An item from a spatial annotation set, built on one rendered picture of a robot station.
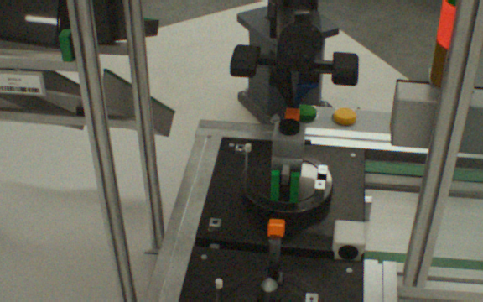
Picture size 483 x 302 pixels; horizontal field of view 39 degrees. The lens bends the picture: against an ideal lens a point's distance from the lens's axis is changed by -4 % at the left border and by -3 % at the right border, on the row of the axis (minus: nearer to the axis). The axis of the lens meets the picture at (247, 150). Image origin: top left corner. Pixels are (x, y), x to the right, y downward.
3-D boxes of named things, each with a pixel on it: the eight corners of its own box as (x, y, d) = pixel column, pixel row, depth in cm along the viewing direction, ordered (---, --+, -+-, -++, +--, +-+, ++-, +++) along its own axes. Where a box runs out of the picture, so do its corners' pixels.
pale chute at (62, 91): (99, 123, 117) (105, 98, 118) (169, 137, 114) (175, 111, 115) (12, 86, 90) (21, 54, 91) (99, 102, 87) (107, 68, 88)
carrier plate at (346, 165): (221, 146, 118) (221, 136, 117) (363, 158, 116) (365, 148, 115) (194, 247, 100) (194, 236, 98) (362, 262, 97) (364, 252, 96)
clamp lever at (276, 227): (266, 271, 90) (269, 217, 88) (281, 273, 90) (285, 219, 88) (262, 283, 87) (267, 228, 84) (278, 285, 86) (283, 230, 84)
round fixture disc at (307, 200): (246, 158, 113) (246, 148, 112) (334, 164, 111) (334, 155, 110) (234, 217, 102) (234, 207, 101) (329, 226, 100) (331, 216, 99)
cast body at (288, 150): (275, 148, 106) (276, 110, 102) (303, 150, 105) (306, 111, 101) (269, 184, 99) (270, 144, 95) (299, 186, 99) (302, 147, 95)
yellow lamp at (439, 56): (428, 66, 80) (434, 29, 77) (470, 70, 79) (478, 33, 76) (431, 90, 76) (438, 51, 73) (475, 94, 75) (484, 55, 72)
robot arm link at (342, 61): (362, 39, 94) (362, 18, 99) (228, 28, 96) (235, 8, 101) (357, 88, 100) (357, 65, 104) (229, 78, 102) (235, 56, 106)
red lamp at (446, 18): (434, 28, 77) (440, -11, 74) (478, 33, 76) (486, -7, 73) (438, 50, 73) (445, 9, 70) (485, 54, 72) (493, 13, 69)
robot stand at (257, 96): (294, 80, 152) (298, -3, 139) (334, 113, 142) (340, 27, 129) (236, 98, 146) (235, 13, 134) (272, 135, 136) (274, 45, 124)
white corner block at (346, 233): (332, 238, 101) (334, 218, 99) (363, 241, 101) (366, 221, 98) (330, 261, 98) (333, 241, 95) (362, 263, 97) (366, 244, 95)
